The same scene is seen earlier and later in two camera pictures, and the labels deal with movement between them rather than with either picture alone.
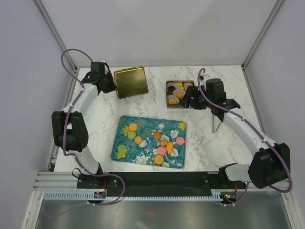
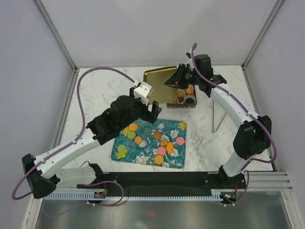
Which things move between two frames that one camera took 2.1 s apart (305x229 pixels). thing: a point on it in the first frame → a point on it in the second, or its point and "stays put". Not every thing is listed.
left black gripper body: (109, 86) → (140, 111)
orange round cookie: (138, 140) stays put
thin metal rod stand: (213, 130) stays put
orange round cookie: (133, 127) stays put
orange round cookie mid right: (163, 142) stays put
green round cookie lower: (121, 148) stays put
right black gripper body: (198, 102) → (185, 76)
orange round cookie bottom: (158, 159) stays put
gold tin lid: (131, 82) → (162, 92)
